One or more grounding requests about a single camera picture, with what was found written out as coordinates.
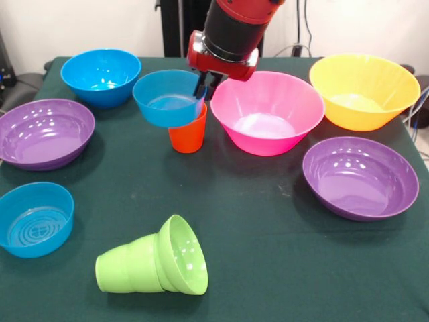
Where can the green cup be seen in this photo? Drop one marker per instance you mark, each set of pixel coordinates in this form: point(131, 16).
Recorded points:
point(124, 268)

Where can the black rounded seat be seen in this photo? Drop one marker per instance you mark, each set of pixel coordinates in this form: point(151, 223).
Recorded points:
point(27, 87)

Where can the pink bowl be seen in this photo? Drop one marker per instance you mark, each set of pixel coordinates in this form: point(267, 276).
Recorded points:
point(264, 100)

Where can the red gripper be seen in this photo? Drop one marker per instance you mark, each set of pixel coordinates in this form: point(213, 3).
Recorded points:
point(218, 65)

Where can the small green bowl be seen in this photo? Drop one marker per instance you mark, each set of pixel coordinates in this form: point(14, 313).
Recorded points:
point(184, 258)

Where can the black equipment rack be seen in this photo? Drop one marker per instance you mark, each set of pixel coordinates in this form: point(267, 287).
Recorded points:
point(6, 77)

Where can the orange cup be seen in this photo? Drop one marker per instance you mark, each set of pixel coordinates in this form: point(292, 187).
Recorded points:
point(187, 137)

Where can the blue bowl with ringed bottom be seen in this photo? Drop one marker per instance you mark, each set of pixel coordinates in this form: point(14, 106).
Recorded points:
point(161, 114)
point(33, 218)

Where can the purple bowl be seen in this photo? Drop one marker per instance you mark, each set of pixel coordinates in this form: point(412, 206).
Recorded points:
point(358, 181)
point(43, 134)

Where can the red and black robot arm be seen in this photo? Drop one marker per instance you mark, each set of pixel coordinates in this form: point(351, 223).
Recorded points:
point(238, 27)

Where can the deep smooth blue bowl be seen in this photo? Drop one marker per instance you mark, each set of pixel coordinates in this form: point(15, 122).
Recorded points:
point(100, 70)

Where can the yellow-orange bowl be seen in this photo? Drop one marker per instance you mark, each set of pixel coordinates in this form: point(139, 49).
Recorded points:
point(363, 84)

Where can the dark green tablecloth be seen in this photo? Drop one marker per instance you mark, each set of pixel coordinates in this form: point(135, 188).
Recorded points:
point(301, 268)

